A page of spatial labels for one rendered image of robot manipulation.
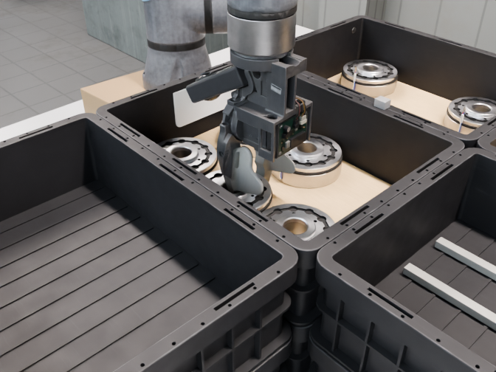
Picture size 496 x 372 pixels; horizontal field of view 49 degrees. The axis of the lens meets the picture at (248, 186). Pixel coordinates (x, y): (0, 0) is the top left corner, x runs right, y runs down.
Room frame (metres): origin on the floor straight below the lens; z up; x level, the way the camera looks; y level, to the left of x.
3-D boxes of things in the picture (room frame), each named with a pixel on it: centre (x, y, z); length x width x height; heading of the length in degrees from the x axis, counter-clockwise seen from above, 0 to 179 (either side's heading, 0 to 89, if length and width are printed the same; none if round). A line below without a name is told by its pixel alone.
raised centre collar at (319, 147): (0.67, -0.09, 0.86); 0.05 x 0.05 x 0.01
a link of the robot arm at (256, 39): (0.59, -0.02, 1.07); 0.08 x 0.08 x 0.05
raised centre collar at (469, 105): (0.79, -0.38, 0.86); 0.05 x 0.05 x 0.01
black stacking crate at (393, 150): (0.62, -0.03, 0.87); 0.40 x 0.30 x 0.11; 43
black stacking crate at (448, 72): (0.82, -0.25, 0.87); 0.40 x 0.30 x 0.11; 43
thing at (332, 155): (0.67, -0.09, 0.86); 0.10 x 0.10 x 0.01
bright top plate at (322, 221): (0.49, -0.06, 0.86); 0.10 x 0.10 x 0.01
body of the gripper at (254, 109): (0.58, -0.02, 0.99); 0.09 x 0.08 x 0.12; 47
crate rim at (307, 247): (0.62, -0.03, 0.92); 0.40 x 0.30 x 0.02; 43
